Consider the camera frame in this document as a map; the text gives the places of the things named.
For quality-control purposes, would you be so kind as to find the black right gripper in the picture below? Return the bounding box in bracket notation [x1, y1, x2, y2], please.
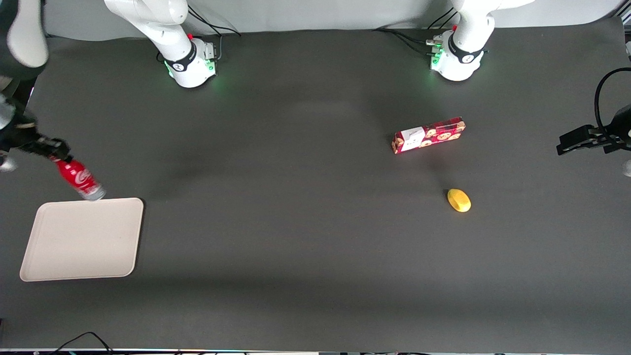
[0, 96, 72, 162]

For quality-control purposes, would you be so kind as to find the black left arm base cable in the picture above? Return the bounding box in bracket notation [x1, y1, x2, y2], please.
[372, 7, 459, 56]

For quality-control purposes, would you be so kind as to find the beige plastic tray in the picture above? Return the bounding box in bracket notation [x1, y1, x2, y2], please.
[19, 197, 145, 283]

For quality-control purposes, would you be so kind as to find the yellow lemon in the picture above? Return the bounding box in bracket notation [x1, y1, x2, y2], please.
[447, 188, 472, 213]

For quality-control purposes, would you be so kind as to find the black right arm base cable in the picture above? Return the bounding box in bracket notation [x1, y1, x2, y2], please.
[186, 4, 243, 62]

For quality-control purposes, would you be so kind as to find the red coke bottle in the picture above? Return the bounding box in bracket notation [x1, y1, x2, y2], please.
[52, 157, 107, 202]

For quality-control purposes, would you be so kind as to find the black looped gripper cable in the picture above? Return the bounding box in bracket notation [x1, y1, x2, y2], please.
[594, 67, 631, 135]

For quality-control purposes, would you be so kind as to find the red tartan cookie box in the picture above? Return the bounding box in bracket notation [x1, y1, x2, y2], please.
[391, 116, 467, 155]

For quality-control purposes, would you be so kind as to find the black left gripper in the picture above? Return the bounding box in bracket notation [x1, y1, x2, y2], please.
[557, 105, 631, 156]

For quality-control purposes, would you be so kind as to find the black table edge cable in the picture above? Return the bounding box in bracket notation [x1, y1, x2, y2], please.
[48, 331, 115, 355]

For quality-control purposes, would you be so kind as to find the black arm base cable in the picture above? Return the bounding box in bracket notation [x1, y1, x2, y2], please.
[186, 4, 243, 62]
[372, 7, 459, 56]

